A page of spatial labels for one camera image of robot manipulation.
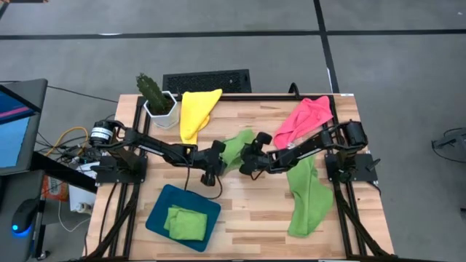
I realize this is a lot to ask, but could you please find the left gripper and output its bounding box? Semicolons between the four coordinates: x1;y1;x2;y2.
191;139;229;187

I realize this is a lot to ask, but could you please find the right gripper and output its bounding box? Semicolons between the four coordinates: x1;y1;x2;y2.
238;131;280;176

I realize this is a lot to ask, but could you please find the green microfiber towel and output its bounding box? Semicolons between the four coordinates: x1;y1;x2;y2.
219;128;256;177
285;154;334;239
162;204;208;242

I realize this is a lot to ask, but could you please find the yellow microfiber towel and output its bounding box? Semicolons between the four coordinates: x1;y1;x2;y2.
179;88;224;146

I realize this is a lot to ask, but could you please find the pink microfiber towel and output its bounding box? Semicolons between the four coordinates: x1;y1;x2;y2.
272;95;334;150

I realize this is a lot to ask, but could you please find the white hexagonal plant pot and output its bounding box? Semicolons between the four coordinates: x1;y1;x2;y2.
143;90;180;129

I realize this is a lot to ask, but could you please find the blue plastic tray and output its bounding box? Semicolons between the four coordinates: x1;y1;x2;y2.
144;183;222;253

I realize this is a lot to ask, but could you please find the green cactus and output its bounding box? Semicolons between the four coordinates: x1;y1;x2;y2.
135;72;172;114

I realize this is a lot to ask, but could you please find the white paper box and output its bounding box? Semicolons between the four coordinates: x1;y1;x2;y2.
68;162;101;214

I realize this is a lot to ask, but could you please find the black desk support bar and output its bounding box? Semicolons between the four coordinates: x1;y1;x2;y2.
30;151;99;194

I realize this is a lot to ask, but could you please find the orange packet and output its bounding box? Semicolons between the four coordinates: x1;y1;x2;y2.
41;175;70;203

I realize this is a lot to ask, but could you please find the black computer mouse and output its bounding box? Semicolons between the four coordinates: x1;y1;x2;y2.
9;198;40;239

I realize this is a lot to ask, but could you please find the black computer monitor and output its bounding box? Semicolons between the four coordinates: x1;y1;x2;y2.
0;78;49;177

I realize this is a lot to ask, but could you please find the grey desk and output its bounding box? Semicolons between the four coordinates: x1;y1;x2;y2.
0;169;47;262

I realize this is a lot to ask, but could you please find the black floor stand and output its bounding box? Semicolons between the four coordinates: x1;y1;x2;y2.
430;127;466;164

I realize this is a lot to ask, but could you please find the black aluminium table frame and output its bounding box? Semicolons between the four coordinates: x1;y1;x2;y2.
78;92;401;262

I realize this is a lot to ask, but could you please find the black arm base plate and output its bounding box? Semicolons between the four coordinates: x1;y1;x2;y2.
95;154;149;185
325;151;379;183

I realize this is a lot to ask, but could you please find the yellow cable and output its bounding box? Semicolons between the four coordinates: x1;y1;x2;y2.
44;125;90;158

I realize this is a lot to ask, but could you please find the black floor cable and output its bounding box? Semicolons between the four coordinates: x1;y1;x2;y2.
46;84;119;104

